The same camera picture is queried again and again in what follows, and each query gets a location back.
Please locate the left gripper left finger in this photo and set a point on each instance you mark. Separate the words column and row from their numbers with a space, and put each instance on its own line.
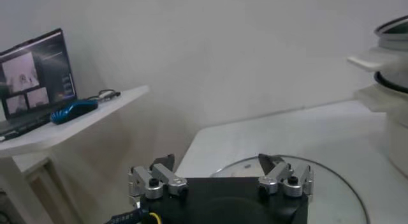
column 157, row 182

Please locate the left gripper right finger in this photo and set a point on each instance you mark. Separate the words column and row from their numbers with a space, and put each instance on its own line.
column 287, row 180

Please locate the stainless steel steamer basket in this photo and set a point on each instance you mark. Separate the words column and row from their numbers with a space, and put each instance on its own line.
column 392, row 62

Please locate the white side table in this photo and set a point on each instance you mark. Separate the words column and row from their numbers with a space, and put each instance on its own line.
column 95, row 116

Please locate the blue computer mouse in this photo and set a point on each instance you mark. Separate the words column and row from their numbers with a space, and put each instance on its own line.
column 75, row 110

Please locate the white electric cooker base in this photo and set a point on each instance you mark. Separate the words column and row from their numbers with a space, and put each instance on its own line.
column 398, row 132

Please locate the black laptop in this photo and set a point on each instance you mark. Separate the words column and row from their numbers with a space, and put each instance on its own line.
column 41, row 72

